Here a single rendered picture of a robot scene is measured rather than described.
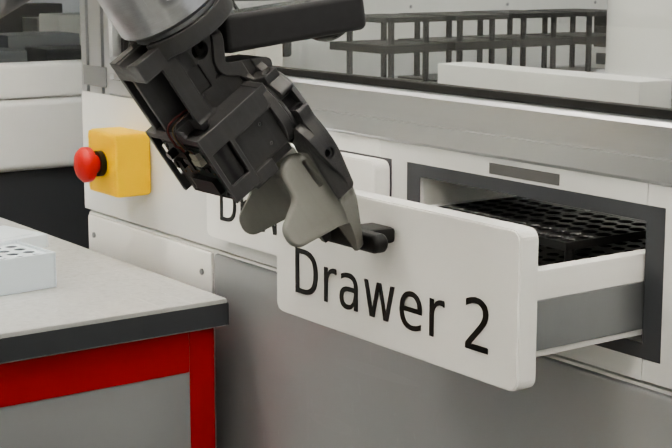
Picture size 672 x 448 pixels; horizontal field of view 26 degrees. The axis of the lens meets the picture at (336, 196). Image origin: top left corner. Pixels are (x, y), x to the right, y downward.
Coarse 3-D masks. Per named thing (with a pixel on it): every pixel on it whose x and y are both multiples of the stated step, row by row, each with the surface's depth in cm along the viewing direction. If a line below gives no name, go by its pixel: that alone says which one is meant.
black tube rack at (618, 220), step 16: (448, 208) 121; (464, 208) 120; (480, 208) 120; (496, 208) 121; (512, 208) 120; (528, 208) 121; (544, 208) 120; (560, 208) 120; (576, 208) 120; (528, 224) 113; (544, 224) 113; (560, 224) 113; (576, 224) 114; (592, 224) 113; (608, 224) 114; (624, 224) 113; (640, 224) 113; (592, 240) 107; (608, 240) 108; (624, 240) 109; (640, 240) 122; (544, 256) 115; (560, 256) 115; (576, 256) 115; (592, 256) 115
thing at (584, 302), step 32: (608, 256) 103; (640, 256) 105; (544, 288) 99; (576, 288) 101; (608, 288) 103; (640, 288) 105; (544, 320) 99; (576, 320) 101; (608, 320) 103; (640, 320) 105; (544, 352) 100
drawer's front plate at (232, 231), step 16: (352, 160) 130; (368, 160) 128; (384, 160) 128; (352, 176) 130; (368, 176) 128; (384, 176) 128; (384, 192) 128; (208, 208) 151; (224, 208) 148; (208, 224) 151; (224, 224) 149; (240, 240) 146; (256, 240) 144; (272, 240) 142
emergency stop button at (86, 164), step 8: (80, 152) 162; (88, 152) 162; (80, 160) 162; (88, 160) 161; (96, 160) 162; (80, 168) 162; (88, 168) 161; (96, 168) 162; (80, 176) 163; (88, 176) 162
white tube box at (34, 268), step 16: (0, 256) 153; (16, 256) 153; (32, 256) 152; (48, 256) 153; (0, 272) 149; (16, 272) 151; (32, 272) 152; (48, 272) 153; (0, 288) 150; (16, 288) 151; (32, 288) 152
